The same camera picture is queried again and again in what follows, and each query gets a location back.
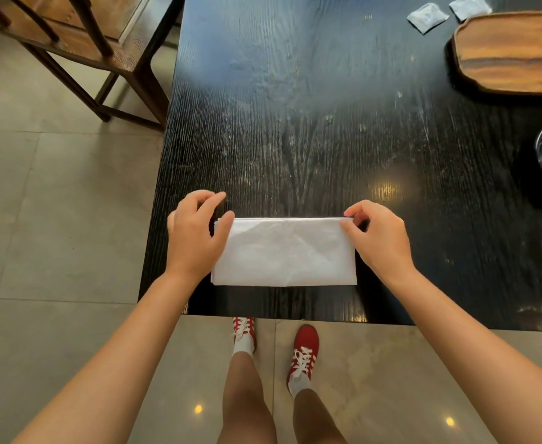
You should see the person's left hand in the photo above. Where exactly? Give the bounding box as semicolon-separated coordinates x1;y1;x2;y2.
165;189;236;285

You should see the brown wooden tray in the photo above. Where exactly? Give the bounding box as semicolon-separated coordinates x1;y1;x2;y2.
451;11;542;96

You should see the dark wooden armchair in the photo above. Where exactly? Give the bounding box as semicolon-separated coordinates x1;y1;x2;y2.
0;0;187;133

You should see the person's leg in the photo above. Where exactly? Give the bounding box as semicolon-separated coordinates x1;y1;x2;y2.
292;388;348;444
217;351;277;444

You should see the white cloth napkin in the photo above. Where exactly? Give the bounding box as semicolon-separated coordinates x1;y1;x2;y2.
210;216;359;288

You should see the person's right forearm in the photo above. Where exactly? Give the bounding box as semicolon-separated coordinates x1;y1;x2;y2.
386;268;542;444

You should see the person's right hand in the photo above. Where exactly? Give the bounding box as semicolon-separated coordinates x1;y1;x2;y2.
339;200;418;287

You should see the person's right leg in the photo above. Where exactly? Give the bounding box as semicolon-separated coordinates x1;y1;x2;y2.
292;388;348;444

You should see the person's right white sock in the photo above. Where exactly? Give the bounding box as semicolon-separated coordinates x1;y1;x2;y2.
288;376;312;398

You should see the person's left leg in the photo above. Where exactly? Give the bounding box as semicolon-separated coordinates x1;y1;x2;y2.
217;351;277;444

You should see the white sachet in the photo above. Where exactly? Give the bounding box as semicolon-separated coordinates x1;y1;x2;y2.
407;2;450;35
448;0;494;22

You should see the person's white sock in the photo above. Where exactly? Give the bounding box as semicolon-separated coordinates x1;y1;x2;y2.
288;376;312;398
232;336;255;359

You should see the person's red shoe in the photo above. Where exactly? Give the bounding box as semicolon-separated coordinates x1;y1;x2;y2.
232;317;257;355
286;324;320;389

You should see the person's right red shoe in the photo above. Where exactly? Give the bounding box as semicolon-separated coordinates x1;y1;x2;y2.
286;324;320;389

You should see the person's left white sock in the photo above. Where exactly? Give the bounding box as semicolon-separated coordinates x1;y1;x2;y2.
232;336;255;359

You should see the person's left red shoe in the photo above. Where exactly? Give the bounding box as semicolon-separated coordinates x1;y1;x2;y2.
232;317;257;355

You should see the person's left forearm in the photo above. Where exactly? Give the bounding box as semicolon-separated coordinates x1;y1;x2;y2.
11;270;198;444

